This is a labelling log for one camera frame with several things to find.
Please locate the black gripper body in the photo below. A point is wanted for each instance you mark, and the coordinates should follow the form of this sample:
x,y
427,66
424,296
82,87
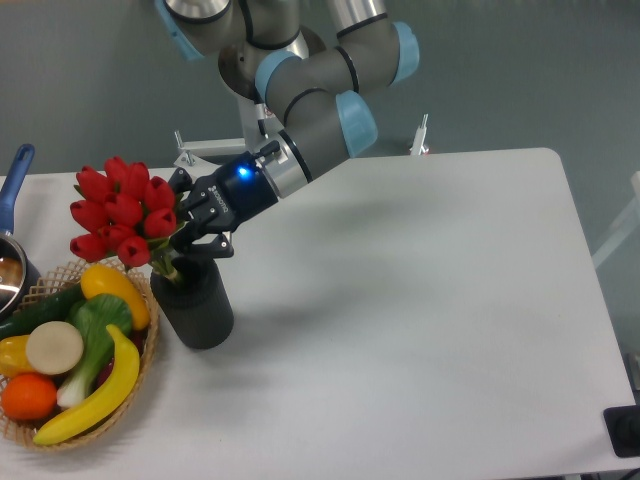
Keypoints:
x,y
221,201

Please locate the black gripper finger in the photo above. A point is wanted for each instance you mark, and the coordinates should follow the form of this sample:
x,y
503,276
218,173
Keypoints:
x,y
185,243
179,181

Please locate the red tulip bouquet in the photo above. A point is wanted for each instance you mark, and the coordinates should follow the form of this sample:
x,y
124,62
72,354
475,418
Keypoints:
x,y
129,214

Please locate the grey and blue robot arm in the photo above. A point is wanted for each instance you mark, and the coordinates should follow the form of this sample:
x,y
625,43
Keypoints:
x,y
316,97

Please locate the dark grey ribbed vase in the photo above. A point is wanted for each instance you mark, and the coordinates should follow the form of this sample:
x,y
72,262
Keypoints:
x,y
199,310

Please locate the yellow lemon squash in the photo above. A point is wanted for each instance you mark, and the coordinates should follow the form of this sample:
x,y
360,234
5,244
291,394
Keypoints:
x,y
100,279

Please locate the red fruit in basket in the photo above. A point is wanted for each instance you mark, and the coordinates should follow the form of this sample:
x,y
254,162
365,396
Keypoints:
x,y
138,339

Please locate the green bok choy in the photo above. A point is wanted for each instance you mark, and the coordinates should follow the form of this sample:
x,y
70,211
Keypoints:
x,y
91,320

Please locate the woven wicker basket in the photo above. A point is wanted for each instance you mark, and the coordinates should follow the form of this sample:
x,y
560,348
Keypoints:
x,y
57,280

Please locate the yellow banana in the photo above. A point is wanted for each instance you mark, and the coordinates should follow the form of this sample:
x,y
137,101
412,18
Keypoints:
x,y
102,402

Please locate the dark green cucumber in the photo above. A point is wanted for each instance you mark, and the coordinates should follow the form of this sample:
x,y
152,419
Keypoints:
x,y
54,307

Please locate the beige round disc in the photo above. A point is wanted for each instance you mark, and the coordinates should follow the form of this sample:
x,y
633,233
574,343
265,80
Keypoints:
x,y
54,348

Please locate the yellow bell pepper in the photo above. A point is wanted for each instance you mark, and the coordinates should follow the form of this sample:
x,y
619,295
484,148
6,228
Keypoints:
x,y
13,358

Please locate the orange fruit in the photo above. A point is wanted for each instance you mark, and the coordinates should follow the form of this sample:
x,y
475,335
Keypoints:
x,y
29,396

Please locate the black device at edge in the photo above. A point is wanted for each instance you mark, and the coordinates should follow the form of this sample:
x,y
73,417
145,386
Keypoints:
x,y
622,425

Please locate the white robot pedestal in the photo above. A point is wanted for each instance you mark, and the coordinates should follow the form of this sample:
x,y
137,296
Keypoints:
x,y
240,140

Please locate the blue handled saucepan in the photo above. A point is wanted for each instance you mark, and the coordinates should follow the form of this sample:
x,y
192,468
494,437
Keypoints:
x,y
18,274

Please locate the white frame at right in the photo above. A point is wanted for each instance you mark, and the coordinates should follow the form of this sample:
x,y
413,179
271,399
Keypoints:
x,y
625,223

